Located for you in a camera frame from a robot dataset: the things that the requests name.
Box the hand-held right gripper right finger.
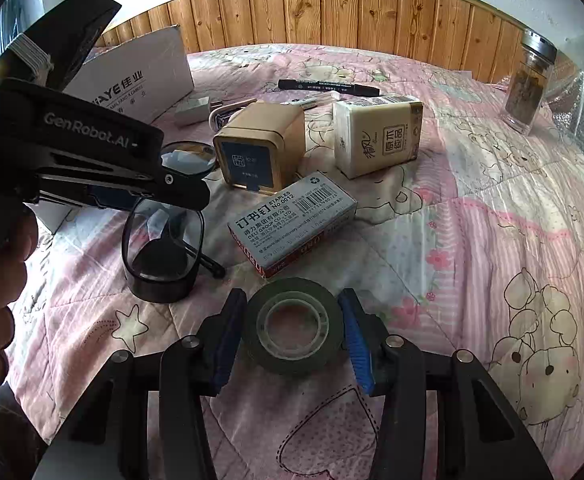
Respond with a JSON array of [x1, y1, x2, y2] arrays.
[[337, 287, 555, 480]]

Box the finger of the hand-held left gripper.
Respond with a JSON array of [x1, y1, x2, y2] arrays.
[[36, 162, 211, 211]]

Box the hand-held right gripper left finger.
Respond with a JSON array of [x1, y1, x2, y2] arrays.
[[32, 287, 248, 480]]

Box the green tape roll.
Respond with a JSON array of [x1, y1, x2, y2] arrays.
[[242, 277, 348, 376]]

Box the gold tin box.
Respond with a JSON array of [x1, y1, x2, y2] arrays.
[[212, 101, 307, 195]]

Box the white cardboard box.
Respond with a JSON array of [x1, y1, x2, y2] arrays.
[[37, 24, 195, 231]]

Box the black framed glasses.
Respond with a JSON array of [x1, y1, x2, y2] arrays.
[[121, 141, 226, 304]]

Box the grey and red staples box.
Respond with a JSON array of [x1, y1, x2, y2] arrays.
[[227, 170, 359, 280]]

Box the cream tissue pack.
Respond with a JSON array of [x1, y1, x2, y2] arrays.
[[333, 95, 424, 179]]

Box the pink printed quilt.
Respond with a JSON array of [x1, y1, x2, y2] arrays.
[[2, 42, 584, 480]]

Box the white pen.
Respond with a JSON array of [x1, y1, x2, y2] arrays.
[[282, 94, 340, 109]]

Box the black marker pen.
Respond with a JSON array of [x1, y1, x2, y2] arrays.
[[278, 78, 380, 98]]

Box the wooden headboard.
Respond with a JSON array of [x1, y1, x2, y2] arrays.
[[92, 0, 580, 86]]

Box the glass jar with metal lid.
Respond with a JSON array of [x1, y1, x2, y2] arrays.
[[503, 30, 558, 136]]

